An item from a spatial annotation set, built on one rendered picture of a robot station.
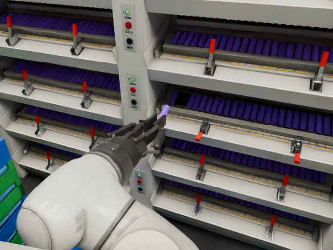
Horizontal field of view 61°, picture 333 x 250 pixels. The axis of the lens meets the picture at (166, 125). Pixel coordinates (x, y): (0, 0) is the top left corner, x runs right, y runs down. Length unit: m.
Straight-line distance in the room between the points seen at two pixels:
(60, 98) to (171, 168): 0.49
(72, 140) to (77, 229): 0.83
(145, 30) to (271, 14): 0.32
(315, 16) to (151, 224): 0.55
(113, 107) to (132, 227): 0.65
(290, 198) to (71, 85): 0.85
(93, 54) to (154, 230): 0.66
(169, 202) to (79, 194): 0.78
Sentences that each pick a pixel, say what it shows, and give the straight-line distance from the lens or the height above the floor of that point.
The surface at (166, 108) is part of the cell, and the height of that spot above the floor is 0.60.
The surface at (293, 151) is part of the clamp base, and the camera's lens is 0.86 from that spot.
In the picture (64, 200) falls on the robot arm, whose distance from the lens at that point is 0.42.
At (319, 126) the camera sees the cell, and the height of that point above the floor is 0.54.
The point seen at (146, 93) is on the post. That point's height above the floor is 0.60.
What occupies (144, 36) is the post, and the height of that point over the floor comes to 0.77.
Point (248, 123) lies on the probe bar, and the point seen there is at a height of 0.53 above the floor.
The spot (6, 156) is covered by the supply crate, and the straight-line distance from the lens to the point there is 1.02.
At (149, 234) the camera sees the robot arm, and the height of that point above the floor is 0.67.
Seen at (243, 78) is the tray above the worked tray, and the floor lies 0.68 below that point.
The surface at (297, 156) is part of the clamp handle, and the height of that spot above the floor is 0.51.
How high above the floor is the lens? 0.99
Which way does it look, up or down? 33 degrees down
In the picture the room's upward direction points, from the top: straight up
